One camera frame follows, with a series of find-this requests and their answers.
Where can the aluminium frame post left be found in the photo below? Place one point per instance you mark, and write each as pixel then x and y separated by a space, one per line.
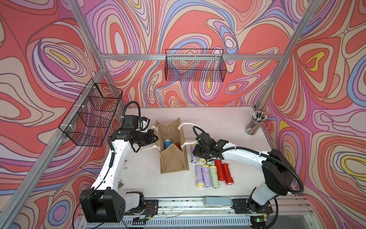
pixel 103 73

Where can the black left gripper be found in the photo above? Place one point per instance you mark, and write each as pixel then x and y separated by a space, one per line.
pixel 150 133

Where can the black wire basket left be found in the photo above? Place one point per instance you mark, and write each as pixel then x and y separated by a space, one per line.
pixel 91 115

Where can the red flashlight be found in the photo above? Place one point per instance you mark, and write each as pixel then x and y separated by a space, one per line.
pixel 178 146
pixel 228 178
pixel 220 171

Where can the green flashlight lower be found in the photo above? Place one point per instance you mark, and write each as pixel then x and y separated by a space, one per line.
pixel 214 177

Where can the metal cup with pencils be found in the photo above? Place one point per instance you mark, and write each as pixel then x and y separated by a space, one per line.
pixel 257 119

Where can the black wire basket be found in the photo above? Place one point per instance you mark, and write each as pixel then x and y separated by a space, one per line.
pixel 91 115
pixel 195 65

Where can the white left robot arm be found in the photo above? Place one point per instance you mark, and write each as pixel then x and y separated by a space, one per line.
pixel 103 203

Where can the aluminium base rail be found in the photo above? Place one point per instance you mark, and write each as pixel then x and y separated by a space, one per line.
pixel 190 213

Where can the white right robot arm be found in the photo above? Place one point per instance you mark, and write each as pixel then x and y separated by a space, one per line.
pixel 278 173

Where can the brown burlap tote bag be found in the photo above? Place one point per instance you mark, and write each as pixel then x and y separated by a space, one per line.
pixel 171 159

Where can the black wire basket back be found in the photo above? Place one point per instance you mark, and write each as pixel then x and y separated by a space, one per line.
pixel 195 65

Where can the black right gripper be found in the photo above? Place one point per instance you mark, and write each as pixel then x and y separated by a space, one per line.
pixel 196 152

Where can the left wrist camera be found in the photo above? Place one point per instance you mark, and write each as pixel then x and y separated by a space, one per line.
pixel 136 123

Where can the blue flashlight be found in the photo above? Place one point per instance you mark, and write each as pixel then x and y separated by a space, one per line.
pixel 167 143

